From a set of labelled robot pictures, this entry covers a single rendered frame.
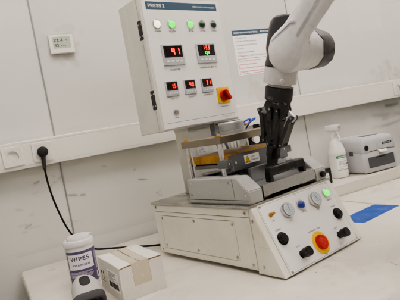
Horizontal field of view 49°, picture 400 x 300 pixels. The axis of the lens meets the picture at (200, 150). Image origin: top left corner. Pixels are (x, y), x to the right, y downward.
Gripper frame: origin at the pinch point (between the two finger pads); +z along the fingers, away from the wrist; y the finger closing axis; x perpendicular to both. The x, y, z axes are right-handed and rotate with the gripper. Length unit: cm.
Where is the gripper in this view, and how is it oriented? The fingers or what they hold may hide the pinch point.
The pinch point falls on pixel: (272, 157)
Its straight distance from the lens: 125.5
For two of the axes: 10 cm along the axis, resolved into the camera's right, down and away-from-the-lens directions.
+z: -0.4, 9.5, 3.1
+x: 7.7, -1.7, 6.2
